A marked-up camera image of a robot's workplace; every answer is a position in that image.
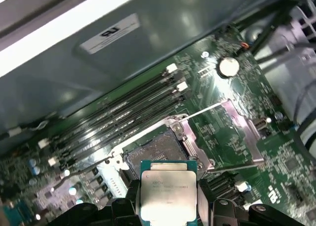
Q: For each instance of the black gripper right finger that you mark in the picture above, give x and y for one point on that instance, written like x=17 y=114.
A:
x=229 y=213

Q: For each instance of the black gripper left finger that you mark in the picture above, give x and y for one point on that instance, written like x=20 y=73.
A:
x=123 y=213

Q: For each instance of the silver CPU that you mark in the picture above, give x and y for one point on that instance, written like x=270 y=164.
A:
x=168 y=191

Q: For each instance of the metal socket cover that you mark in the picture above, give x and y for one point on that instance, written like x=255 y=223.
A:
x=242 y=132

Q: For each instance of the CPU socket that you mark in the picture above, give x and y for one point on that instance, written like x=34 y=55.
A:
x=153 y=149

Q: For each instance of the black RAM slot bank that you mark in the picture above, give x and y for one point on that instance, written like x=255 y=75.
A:
x=111 y=122
x=222 y=186

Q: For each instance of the green motherboard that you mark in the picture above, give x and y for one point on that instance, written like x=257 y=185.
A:
x=284 y=161

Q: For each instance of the black open PC case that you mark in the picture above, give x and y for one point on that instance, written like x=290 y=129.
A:
x=74 y=87

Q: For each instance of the silver coin battery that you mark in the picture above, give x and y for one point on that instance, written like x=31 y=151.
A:
x=228 y=66

